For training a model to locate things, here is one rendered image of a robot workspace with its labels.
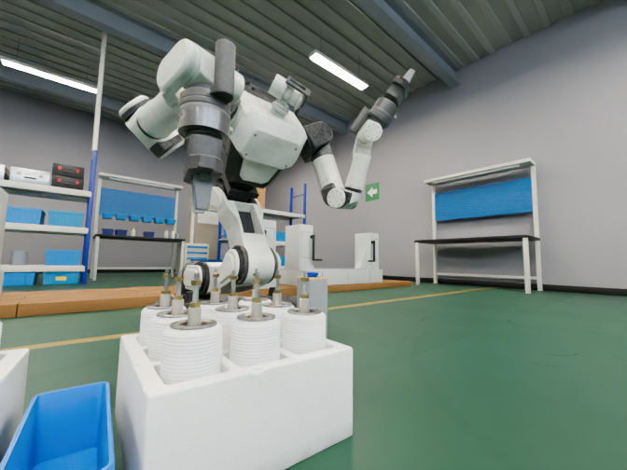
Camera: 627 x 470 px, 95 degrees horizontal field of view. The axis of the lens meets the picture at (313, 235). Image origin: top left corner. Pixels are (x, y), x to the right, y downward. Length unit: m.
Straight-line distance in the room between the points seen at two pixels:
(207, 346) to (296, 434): 0.23
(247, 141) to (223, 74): 0.47
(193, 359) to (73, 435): 0.32
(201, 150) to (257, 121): 0.50
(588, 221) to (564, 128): 1.38
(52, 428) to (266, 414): 0.39
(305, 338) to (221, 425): 0.21
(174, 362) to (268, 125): 0.76
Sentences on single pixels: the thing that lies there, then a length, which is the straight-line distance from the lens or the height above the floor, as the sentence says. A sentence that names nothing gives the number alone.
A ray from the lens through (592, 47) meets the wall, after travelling 6.10.
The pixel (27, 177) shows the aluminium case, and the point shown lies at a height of 1.39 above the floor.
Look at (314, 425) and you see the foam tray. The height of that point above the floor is 0.05.
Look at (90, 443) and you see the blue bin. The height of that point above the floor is 0.01.
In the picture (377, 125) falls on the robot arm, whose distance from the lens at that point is 1.09.
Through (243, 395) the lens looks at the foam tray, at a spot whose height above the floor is 0.15.
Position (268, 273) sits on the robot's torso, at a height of 0.32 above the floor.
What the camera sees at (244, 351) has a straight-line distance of 0.57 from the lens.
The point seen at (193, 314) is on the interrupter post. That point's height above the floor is 0.27.
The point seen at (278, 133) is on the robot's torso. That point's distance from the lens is 1.05.
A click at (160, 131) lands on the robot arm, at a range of 0.75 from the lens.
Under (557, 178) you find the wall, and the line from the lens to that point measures 5.50.
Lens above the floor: 0.36
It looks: 5 degrees up
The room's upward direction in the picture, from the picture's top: 1 degrees clockwise
